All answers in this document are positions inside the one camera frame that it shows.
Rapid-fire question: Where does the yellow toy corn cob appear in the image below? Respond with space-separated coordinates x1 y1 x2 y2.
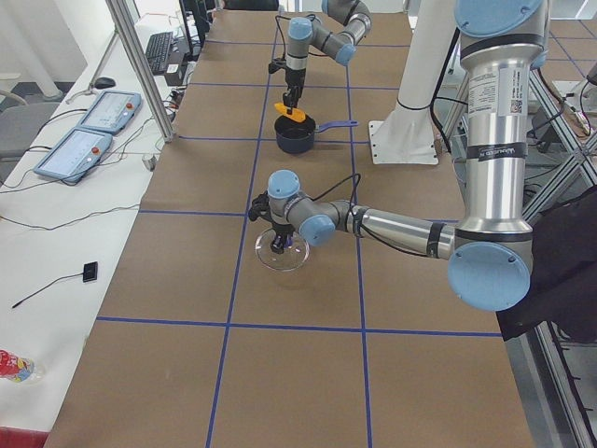
274 102 307 123

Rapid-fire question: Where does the glass pot lid blue knob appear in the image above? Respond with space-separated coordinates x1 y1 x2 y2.
255 229 311 272

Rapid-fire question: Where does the dark blue saucepan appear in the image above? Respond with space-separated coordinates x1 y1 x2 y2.
274 116 359 155

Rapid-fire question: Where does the black keyboard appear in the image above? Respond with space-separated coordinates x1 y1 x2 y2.
145 32 174 75

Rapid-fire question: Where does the small metal cup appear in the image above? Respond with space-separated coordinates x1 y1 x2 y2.
142 154 157 172

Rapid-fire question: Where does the upper blue teach pendant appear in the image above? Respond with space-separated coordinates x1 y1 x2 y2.
77 90 142 135

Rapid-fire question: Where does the blue teach pendant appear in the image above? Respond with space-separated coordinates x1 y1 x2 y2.
77 90 142 135
34 127 113 185

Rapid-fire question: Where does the black computer mouse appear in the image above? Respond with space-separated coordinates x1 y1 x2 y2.
93 77 116 90

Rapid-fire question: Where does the lower blue teach pendant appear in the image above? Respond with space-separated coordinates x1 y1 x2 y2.
34 127 113 185

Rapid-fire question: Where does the black cloth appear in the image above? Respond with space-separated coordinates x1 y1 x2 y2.
496 187 596 343

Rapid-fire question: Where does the plastic drink bottle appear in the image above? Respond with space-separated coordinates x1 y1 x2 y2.
0 350 46 385

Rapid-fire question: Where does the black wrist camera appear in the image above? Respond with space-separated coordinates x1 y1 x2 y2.
247 191 271 222

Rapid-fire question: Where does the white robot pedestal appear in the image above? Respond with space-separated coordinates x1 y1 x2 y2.
369 0 456 165

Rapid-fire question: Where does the small black device with cable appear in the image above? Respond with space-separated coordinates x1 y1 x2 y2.
11 261 99 309

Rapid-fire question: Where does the aluminium frame post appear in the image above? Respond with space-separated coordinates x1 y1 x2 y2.
105 0 174 143

